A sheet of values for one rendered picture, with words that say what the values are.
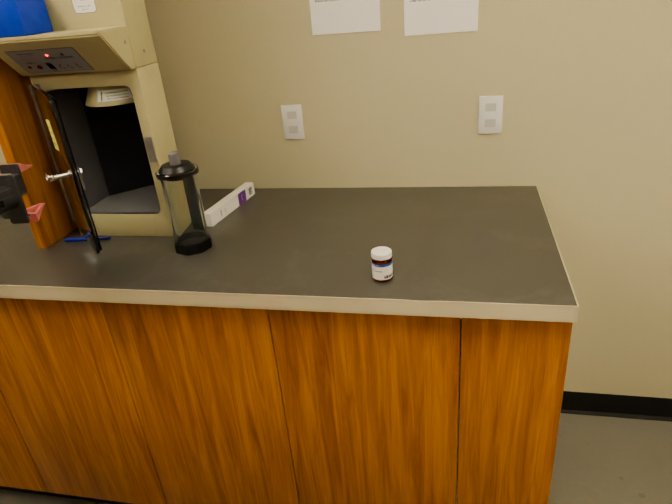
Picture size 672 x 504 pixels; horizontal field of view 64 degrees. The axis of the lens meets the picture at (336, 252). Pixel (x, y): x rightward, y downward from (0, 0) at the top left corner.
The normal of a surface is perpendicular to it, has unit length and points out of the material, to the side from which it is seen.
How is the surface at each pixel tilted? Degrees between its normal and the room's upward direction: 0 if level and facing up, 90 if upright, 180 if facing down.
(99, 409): 90
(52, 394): 90
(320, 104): 90
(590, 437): 0
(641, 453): 0
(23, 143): 90
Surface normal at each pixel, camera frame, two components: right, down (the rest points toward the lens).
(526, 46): -0.20, 0.45
